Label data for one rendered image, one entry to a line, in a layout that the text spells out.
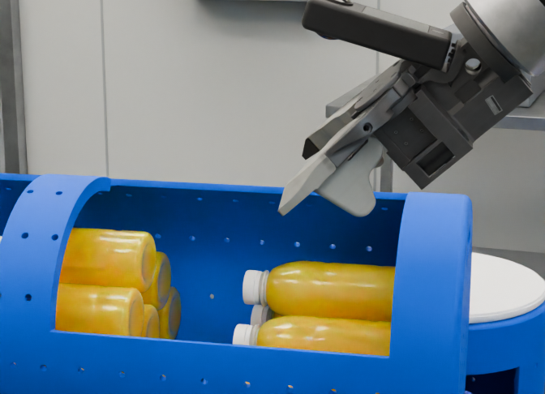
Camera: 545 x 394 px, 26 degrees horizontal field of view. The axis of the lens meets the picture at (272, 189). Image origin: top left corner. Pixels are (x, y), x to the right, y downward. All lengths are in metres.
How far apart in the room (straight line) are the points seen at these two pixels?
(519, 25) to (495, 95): 0.07
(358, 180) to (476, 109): 0.11
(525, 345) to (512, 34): 0.72
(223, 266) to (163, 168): 3.48
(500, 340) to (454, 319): 0.38
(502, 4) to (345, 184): 0.18
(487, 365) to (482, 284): 0.13
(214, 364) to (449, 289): 0.24
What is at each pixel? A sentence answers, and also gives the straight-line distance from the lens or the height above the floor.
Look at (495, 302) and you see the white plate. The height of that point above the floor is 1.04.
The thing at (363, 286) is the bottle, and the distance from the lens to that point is 1.28.
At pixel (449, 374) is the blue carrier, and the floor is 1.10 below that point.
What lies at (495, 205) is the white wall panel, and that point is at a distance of 4.54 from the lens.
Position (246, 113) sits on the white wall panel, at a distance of 4.71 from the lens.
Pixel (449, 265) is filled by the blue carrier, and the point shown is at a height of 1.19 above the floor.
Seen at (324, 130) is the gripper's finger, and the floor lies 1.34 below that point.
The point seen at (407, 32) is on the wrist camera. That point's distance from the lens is 0.90.
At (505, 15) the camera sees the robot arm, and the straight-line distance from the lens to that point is 0.88.
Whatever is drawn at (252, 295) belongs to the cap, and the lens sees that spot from 1.32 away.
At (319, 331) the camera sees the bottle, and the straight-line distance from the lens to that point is 1.26.
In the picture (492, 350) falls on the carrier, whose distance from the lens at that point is 1.50.
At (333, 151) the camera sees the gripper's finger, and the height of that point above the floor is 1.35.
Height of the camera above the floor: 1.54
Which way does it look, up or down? 14 degrees down
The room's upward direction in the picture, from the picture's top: straight up
